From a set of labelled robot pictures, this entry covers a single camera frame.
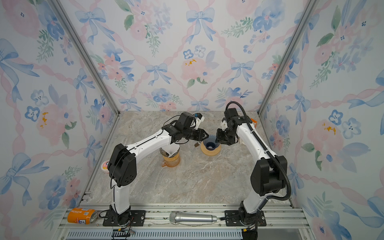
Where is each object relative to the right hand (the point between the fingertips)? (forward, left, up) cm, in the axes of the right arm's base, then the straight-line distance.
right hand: (218, 140), depth 86 cm
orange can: (-38, +66, -9) cm, 77 cm away
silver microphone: (-37, +17, -12) cm, 43 cm away
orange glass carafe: (-11, +27, -7) cm, 30 cm away
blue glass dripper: (0, +4, -3) cm, 5 cm away
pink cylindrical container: (-15, +62, -4) cm, 64 cm away
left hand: (+1, +6, +4) cm, 7 cm away
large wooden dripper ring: (-6, +5, -4) cm, 9 cm away
